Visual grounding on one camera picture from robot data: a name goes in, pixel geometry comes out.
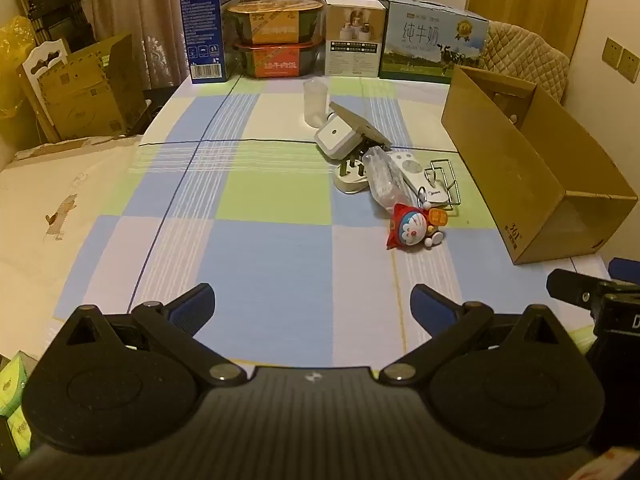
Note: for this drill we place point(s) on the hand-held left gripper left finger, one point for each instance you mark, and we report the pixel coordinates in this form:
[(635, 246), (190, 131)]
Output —
[(192, 306)]

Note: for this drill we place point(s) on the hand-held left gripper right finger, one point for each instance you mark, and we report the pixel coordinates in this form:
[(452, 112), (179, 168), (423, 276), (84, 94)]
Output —
[(432, 306)]

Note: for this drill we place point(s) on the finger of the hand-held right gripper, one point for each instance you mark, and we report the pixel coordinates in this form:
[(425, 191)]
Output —
[(570, 285), (627, 268)]

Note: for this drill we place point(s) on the white remote control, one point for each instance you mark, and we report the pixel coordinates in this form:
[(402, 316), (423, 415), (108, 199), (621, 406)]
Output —
[(407, 170)]

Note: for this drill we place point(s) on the brown cardboard box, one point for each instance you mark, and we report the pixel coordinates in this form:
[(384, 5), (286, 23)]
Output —
[(505, 160)]

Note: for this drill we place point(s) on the white night light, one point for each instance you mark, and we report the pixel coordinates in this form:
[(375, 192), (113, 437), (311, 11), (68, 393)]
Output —
[(335, 135)]

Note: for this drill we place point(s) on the translucent plastic cup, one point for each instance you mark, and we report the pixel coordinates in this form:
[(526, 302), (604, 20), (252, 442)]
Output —
[(316, 102)]

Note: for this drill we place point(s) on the checked pastel tablecloth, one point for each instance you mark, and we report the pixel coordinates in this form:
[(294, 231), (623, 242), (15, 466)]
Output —
[(250, 260)]

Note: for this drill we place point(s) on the red and blue cat figure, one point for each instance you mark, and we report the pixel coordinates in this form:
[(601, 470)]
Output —
[(412, 230)]

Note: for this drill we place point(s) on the white power plug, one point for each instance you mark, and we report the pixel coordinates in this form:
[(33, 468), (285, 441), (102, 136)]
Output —
[(350, 180)]

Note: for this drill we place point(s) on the green packet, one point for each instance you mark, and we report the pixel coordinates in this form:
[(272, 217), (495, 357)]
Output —
[(21, 432), (15, 382)]

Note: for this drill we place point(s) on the flat gold box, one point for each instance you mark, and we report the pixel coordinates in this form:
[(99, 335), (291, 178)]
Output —
[(357, 122)]

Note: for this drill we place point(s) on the beige quilted chair cover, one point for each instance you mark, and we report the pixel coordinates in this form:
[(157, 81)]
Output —
[(530, 60)]

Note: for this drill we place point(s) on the printed cardboard carton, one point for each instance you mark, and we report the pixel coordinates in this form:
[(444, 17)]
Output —
[(85, 95)]

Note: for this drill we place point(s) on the red instant rice bowl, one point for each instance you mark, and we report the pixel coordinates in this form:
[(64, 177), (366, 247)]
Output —
[(277, 60)]

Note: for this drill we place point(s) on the light blue milk box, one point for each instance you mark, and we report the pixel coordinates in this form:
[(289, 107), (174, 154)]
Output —
[(430, 40)]

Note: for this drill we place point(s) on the white product box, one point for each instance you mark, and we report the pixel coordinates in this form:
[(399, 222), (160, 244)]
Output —
[(352, 40)]

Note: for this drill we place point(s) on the dark blue milk carton box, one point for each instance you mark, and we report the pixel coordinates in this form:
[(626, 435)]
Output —
[(207, 25)]

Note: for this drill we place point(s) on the white chair back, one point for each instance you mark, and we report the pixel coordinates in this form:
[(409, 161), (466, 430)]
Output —
[(45, 57)]

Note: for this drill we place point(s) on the stacked instant noodle bowls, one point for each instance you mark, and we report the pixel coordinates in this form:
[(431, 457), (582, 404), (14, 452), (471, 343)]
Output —
[(272, 22)]

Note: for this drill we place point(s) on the yellow plastic bag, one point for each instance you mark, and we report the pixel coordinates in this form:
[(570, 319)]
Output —
[(12, 60)]

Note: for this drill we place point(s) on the beige patterned curtain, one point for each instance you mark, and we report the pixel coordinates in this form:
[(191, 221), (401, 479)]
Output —
[(140, 0)]

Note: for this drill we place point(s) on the black folded rack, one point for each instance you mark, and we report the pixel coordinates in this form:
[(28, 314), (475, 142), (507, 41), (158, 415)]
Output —
[(55, 5)]

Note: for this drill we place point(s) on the beige wall socket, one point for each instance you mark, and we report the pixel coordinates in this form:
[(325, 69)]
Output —
[(630, 64), (612, 53)]

